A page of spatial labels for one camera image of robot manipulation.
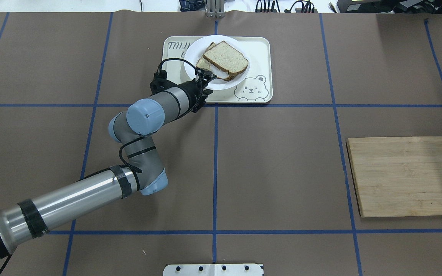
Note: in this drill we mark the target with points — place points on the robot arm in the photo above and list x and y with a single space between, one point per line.
141 169

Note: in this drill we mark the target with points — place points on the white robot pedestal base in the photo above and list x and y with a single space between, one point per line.
230 269

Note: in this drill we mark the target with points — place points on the aluminium frame post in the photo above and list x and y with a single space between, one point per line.
214 9

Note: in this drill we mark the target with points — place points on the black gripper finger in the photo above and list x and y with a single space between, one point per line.
205 75

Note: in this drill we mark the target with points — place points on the white round plate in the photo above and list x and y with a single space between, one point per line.
197 48

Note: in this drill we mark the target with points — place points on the wooden cutting board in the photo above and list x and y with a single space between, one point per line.
397 176

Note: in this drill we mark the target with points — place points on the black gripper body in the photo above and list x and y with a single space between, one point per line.
195 94

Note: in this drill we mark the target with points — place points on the bread slice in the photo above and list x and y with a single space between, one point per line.
206 65
226 58

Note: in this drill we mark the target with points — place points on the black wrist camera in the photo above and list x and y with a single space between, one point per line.
160 82

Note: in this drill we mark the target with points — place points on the cream bear tray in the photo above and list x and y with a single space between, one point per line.
256 87

